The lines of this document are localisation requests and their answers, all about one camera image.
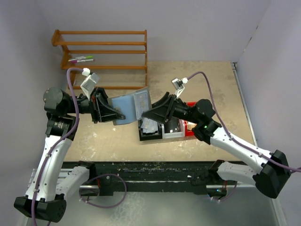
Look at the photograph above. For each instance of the green marker pen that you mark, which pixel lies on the green marker pen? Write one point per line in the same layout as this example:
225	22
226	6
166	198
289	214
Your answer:
84	57

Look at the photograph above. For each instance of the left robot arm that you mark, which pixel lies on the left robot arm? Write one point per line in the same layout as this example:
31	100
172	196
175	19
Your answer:
46	198

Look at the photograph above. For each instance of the white VIP cards pile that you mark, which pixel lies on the white VIP cards pile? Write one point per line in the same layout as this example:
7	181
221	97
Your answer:
149	126

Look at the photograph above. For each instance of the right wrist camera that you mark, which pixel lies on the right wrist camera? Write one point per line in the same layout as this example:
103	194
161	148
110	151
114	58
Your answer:
179	85

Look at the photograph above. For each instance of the black plastic bin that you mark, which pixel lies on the black plastic bin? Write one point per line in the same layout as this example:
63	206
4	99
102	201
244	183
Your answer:
143	136

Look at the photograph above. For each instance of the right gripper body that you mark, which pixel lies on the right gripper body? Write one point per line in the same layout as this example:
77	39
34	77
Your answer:
171	107

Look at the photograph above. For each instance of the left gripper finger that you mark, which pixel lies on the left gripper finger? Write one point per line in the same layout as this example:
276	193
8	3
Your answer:
102	102
110	116

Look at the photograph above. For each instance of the grey card holder wallet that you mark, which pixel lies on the grey card holder wallet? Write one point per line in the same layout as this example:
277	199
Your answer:
125	105

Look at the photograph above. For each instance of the black cards pile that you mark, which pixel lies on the black cards pile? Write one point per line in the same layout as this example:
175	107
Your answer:
172	126

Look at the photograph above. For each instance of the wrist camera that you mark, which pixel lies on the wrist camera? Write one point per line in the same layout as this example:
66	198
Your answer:
179	85
87	86

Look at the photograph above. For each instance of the red plastic bin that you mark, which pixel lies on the red plastic bin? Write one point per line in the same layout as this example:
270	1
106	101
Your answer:
189	125

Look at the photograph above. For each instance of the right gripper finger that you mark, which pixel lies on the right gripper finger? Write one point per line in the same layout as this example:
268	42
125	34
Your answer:
163	105
156	114

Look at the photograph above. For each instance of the white plastic bin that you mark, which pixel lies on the white plastic bin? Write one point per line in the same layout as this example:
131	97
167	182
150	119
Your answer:
175	134

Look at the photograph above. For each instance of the white VIP card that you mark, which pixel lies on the white VIP card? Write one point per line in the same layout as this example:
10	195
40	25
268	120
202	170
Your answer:
142	102

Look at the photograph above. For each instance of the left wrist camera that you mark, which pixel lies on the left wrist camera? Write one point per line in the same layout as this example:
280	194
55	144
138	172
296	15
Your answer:
87	86

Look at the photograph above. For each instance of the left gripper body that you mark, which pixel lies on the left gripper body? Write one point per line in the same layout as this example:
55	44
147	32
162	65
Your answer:
94	105

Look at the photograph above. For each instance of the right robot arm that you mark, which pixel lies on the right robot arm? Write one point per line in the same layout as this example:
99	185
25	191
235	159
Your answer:
267	171

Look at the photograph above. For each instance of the pink marker pen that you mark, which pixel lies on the pink marker pen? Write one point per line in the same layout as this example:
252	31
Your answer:
80	60

